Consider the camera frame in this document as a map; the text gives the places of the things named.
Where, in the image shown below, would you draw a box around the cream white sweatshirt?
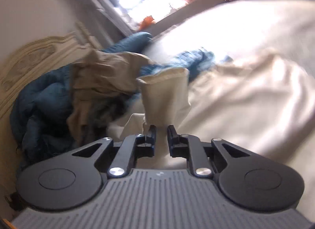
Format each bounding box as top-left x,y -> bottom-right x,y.
108,0 -> 315,222

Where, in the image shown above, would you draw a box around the dark blue puffer jacket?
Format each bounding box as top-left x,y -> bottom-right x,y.
10,32 -> 152,168

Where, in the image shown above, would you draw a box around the tan beige trousers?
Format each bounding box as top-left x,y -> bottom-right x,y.
67,50 -> 155,145

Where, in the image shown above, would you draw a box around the cream carved wooden headboard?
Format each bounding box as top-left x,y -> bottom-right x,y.
0,20 -> 103,119

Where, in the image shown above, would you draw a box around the light blue shirt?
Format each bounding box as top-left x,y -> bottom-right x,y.
139,49 -> 233,83

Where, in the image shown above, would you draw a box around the grey window curtain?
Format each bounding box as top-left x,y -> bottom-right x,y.
70,0 -> 133,39

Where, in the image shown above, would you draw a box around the orange object on windowsill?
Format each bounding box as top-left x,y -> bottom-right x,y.
138,16 -> 155,31

